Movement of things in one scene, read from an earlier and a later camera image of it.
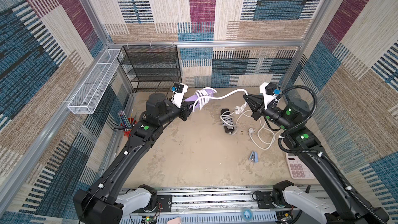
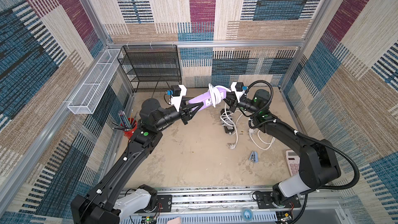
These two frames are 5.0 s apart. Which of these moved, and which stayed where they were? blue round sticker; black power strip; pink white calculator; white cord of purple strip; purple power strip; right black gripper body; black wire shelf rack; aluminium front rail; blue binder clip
Moved: right black gripper body; purple power strip; white cord of purple strip
Stayed: blue binder clip; black power strip; pink white calculator; black wire shelf rack; aluminium front rail; blue round sticker
